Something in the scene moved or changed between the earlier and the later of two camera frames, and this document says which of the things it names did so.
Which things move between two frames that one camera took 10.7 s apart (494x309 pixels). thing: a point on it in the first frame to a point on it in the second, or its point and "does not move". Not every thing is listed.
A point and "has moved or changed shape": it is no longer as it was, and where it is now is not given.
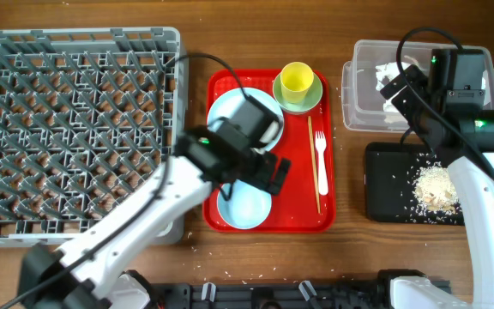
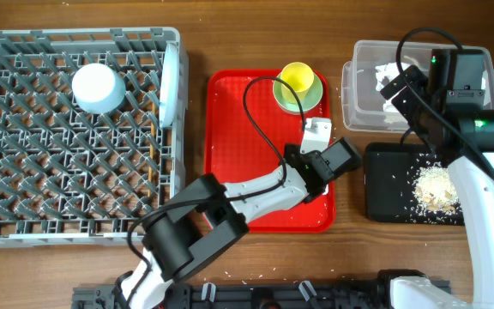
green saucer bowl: [313, 97] does not move
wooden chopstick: [314, 167] has moved or changed shape
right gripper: [402, 102] does not move
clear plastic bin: [376, 63] does not move
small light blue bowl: [247, 207] has moved or changed shape
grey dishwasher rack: [72, 130] does not move
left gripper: [256, 174] to [294, 148]
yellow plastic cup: [296, 80] does not move
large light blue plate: [222, 108] to [169, 87]
